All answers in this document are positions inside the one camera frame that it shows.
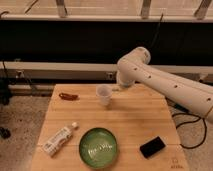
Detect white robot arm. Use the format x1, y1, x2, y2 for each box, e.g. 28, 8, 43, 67
116, 47, 213, 124

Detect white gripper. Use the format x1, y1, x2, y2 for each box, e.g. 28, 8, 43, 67
116, 71, 135, 89

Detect black cable on floor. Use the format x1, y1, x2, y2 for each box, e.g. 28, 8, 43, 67
171, 112, 208, 150

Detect black hanging cable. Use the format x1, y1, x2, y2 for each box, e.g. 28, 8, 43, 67
146, 12, 165, 51

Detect black object on floor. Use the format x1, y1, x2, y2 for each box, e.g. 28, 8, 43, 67
0, 127, 11, 139

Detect red chili pepper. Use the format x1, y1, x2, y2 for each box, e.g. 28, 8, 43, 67
59, 93, 78, 101

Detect translucent white cup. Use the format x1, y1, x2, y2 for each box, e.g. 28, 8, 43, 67
96, 84, 112, 106

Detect black smartphone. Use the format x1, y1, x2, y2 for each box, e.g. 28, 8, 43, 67
140, 136, 166, 158

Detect green bowl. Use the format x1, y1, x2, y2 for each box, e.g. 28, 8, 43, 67
79, 127, 118, 169

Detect white plastic bottle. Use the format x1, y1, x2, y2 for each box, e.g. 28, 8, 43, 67
42, 122, 79, 157

